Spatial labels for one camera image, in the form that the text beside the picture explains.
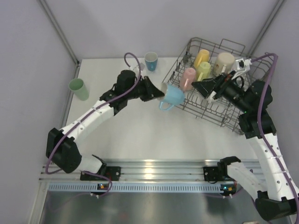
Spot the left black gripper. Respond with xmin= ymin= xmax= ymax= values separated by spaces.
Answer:
xmin=126 ymin=76 xmax=164 ymax=102

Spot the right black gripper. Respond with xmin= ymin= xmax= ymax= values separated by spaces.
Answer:
xmin=191 ymin=70 xmax=251 ymax=113

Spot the pale yellow-green mug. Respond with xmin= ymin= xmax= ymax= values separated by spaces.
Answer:
xmin=196 ymin=62 xmax=211 ymax=81

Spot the pink mug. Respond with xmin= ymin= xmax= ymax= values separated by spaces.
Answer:
xmin=179 ymin=68 xmax=196 ymax=92

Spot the light blue mug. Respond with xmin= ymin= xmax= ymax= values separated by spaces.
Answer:
xmin=159 ymin=83 xmax=185 ymax=111

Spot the yellow mug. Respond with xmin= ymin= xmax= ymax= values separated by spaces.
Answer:
xmin=193 ymin=49 xmax=210 ymax=69

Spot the floral cream mug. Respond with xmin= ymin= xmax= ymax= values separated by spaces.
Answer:
xmin=213 ymin=52 xmax=235 ymax=76

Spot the white mug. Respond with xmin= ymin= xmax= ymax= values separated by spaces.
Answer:
xmin=207 ymin=91 xmax=219 ymax=103

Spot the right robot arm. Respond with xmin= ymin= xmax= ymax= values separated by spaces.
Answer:
xmin=192 ymin=73 xmax=299 ymax=221

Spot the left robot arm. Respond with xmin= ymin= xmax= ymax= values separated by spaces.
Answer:
xmin=46 ymin=70 xmax=165 ymax=180

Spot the dark blue mug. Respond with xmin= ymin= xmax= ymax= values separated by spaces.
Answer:
xmin=144 ymin=52 xmax=158 ymax=71

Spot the green tumbler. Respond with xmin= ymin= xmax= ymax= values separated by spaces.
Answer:
xmin=69 ymin=78 xmax=89 ymax=101

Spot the grey wire dish rack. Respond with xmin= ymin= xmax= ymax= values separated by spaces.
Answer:
xmin=164 ymin=37 xmax=277 ymax=139

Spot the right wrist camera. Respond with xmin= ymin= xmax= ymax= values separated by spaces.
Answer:
xmin=232 ymin=58 xmax=252 ymax=80

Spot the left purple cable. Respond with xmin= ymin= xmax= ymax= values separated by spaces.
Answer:
xmin=45 ymin=52 xmax=142 ymax=175

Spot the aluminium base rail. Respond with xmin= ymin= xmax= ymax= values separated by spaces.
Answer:
xmin=39 ymin=158 xmax=269 ymax=182

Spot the perforated cable tray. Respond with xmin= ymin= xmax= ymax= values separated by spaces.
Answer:
xmin=48 ymin=182 xmax=236 ymax=193

